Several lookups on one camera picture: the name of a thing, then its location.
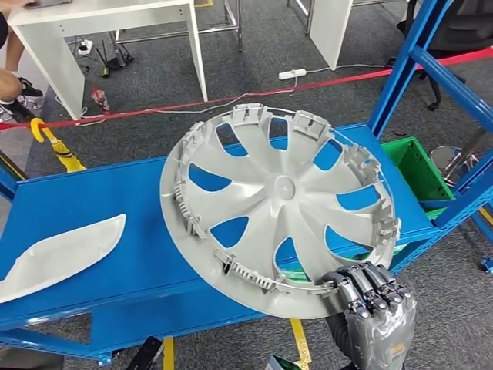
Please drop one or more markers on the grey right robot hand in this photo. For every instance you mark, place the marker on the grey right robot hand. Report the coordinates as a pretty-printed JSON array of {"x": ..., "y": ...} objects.
[{"x": 385, "y": 332}]

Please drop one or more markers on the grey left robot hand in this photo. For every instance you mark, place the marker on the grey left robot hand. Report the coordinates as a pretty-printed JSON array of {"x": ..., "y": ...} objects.
[{"x": 146, "y": 355}]

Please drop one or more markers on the grey plastic wheel cover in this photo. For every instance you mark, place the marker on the grey plastic wheel cover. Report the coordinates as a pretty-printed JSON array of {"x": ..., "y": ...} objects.
[{"x": 285, "y": 189}]

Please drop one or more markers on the blue metal shelf rack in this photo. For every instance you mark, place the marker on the blue metal shelf rack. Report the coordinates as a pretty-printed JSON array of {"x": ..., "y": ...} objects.
[{"x": 96, "y": 204}]

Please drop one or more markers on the white plastic car panel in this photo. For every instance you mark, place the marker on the white plastic car panel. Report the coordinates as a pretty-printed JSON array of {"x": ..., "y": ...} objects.
[{"x": 57, "y": 260}]

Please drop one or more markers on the chrome stool base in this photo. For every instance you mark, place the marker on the chrome stool base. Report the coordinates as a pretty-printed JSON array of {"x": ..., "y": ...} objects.
[{"x": 445, "y": 158}]

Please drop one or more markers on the yellow folded umbrella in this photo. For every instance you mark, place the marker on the yellow folded umbrella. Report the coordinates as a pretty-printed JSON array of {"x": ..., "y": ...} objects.
[{"x": 63, "y": 153}]

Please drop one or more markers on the red barrier tape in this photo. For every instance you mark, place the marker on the red barrier tape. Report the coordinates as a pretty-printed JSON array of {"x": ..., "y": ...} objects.
[{"x": 347, "y": 78}]

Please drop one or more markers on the red clear plastic bag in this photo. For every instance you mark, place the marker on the red clear plastic bag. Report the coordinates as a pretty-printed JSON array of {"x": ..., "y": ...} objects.
[{"x": 100, "y": 98}]

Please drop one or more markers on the white power strip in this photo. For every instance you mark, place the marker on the white power strip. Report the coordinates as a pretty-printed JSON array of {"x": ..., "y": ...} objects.
[{"x": 292, "y": 74}]

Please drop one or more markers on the black router with antennas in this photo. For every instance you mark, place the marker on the black router with antennas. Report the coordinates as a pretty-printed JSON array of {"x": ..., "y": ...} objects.
[{"x": 115, "y": 62}]

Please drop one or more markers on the white desk side panel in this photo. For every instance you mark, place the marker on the white desk side panel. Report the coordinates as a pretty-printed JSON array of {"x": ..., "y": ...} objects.
[{"x": 329, "y": 30}]

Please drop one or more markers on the white plug adapter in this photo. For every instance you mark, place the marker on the white plug adapter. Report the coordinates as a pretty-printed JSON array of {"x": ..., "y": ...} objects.
[{"x": 85, "y": 47}]

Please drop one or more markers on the black office chair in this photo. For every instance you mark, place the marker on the black office chair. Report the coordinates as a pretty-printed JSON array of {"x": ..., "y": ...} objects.
[{"x": 462, "y": 30}]

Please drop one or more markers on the person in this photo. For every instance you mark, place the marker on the person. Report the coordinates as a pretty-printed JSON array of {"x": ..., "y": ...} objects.
[{"x": 10, "y": 84}]

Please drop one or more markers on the white desk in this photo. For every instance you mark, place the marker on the white desk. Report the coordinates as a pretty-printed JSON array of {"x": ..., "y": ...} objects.
[{"x": 96, "y": 13}]

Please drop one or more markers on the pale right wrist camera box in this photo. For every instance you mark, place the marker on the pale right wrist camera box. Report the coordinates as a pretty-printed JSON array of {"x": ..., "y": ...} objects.
[{"x": 281, "y": 363}]

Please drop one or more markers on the steel table frame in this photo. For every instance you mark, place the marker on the steel table frame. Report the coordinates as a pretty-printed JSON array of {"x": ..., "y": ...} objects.
[
  {"x": 307, "y": 20},
  {"x": 239, "y": 25}
]

